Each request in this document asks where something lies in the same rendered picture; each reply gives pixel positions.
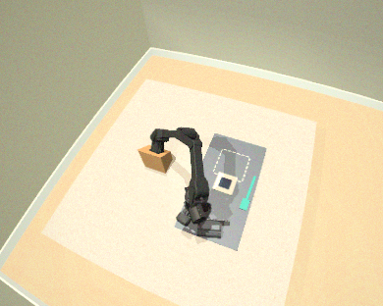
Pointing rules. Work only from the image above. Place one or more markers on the teal small trowel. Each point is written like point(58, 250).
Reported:
point(245, 201)

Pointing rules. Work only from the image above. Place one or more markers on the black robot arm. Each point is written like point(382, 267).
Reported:
point(198, 187)

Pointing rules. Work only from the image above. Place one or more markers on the white square tile with dark blue centre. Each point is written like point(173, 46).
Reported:
point(225, 183)

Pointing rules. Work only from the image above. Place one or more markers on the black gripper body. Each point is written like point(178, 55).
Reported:
point(183, 218)

